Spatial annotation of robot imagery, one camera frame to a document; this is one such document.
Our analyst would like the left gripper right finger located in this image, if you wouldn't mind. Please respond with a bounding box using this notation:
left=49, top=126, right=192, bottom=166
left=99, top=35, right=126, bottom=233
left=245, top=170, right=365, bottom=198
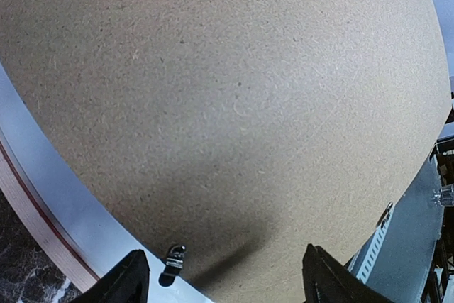
left=302, top=244, right=387, bottom=303

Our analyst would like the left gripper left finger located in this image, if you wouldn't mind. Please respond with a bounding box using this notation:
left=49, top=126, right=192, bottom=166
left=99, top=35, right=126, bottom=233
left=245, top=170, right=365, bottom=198
left=70, top=250, right=150, bottom=303

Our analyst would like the landscape photo print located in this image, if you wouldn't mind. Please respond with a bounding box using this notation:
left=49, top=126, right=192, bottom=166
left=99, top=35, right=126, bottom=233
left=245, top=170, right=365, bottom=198
left=0, top=61, right=214, bottom=303

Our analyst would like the red wooden picture frame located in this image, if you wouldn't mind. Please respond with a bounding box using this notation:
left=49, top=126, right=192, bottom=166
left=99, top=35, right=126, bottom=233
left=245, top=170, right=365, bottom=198
left=1, top=142, right=101, bottom=292

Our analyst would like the brown backing board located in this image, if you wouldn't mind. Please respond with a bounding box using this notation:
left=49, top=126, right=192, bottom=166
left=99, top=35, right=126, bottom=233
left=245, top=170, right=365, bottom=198
left=1, top=0, right=450, bottom=302

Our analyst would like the white cable tray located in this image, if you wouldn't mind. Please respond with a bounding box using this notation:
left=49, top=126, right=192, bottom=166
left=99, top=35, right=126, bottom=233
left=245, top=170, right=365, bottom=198
left=347, top=202, right=394, bottom=284

